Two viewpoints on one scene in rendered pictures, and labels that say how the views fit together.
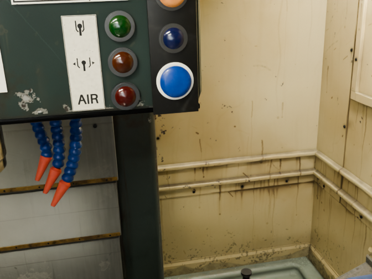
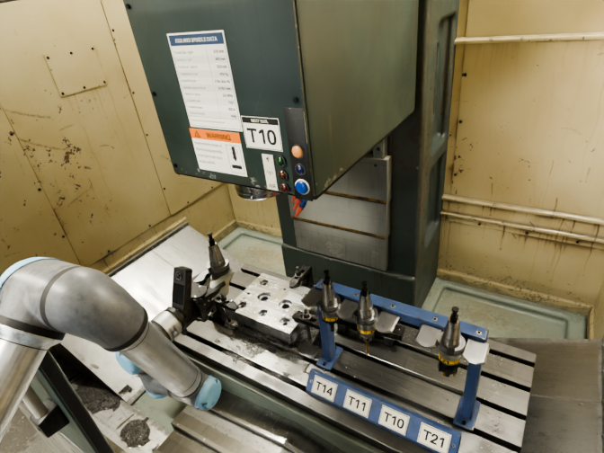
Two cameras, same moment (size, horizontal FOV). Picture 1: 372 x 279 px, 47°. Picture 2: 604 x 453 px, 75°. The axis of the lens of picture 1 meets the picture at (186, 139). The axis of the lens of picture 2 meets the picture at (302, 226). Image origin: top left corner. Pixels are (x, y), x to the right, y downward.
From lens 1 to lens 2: 0.62 m
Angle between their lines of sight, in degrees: 43
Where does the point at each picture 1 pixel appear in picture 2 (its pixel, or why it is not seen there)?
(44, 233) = (341, 222)
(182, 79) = (302, 187)
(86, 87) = (271, 181)
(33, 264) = (335, 237)
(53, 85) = (261, 177)
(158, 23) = (294, 162)
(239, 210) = (520, 252)
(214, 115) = (510, 166)
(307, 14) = not seen: outside the picture
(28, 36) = (252, 158)
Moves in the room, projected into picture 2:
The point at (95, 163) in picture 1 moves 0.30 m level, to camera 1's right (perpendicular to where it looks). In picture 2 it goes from (374, 189) to (449, 208)
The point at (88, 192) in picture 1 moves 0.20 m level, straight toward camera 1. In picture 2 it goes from (368, 205) to (350, 231)
